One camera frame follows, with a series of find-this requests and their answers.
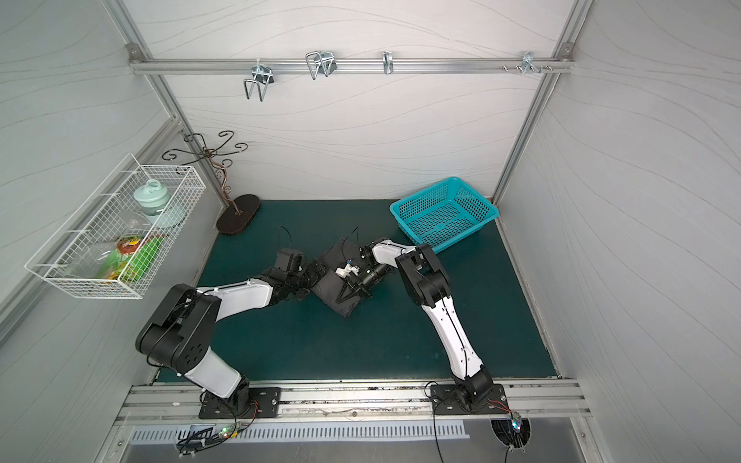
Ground dark grey long pants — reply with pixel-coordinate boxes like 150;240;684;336
309;238;366;318

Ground teal plastic basket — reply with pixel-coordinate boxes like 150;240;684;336
390;177;500;253

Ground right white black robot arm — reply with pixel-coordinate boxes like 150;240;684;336
334;239;494;410

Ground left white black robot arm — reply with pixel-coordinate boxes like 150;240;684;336
135;269;312;399

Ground green table mat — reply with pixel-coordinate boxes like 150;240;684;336
200;200;556;380

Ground ornate metal hook stand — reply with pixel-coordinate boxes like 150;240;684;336
161;129;262;237

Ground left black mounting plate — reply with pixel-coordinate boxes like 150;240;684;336
198;387;282;420

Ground black mounting plate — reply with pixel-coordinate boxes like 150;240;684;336
425;382;511;416
198;387;282;420

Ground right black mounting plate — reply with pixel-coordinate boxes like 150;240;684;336
425;382;511;416

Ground colourful snack packet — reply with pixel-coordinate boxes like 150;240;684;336
95;235;162;283

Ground pale green lidded jar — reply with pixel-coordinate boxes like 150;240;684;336
133;179;171;216

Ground clear plastic bag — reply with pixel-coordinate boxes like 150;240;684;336
62;210;154;279

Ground right circuit board in hole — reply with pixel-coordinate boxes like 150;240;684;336
490;412;532;449

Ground small metal clip hook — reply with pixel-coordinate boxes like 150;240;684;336
382;51;394;75

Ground metal double hook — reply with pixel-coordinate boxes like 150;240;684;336
243;63;274;101

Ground metal loop hook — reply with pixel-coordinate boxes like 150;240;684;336
305;51;338;80

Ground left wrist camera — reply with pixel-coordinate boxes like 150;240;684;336
274;248;304;275

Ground white slotted cable duct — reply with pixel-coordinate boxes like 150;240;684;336
129;420;470;446

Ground left circuit board with wires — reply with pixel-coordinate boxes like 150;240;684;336
175;422;244;456

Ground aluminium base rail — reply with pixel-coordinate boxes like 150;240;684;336
115;378;592;426

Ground white wire wall basket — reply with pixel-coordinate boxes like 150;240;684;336
25;154;206;300

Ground metal bracket hook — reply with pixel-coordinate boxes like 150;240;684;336
502;51;553;74

